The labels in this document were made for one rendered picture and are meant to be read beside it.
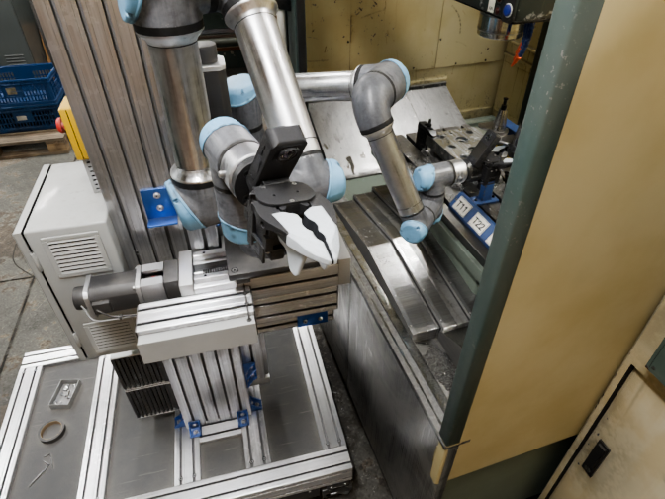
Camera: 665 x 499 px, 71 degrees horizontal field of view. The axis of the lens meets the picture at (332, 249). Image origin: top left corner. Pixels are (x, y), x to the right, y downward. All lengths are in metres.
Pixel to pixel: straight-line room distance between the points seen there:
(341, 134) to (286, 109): 1.87
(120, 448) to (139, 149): 1.23
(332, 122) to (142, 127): 1.68
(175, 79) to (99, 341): 0.86
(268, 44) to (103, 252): 0.71
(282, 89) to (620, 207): 0.59
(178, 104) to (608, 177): 0.73
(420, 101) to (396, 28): 0.43
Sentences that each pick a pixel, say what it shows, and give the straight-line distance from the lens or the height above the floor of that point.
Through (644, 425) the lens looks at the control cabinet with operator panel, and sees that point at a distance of 1.43.
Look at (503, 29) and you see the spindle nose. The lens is 1.85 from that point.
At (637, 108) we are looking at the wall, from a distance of 0.80.
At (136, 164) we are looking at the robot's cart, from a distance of 1.22.
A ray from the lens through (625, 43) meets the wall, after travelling 0.73.
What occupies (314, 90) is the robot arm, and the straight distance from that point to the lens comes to 1.50.
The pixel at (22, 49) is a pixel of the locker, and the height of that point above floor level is 0.50.
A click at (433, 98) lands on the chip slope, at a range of 3.02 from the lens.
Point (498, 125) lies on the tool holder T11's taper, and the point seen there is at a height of 1.24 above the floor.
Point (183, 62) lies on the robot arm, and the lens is 0.91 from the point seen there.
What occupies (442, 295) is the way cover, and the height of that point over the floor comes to 0.72.
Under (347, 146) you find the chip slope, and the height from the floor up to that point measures 0.71.
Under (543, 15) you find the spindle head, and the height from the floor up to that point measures 1.57.
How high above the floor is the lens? 1.89
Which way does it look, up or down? 39 degrees down
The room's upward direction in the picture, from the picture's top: straight up
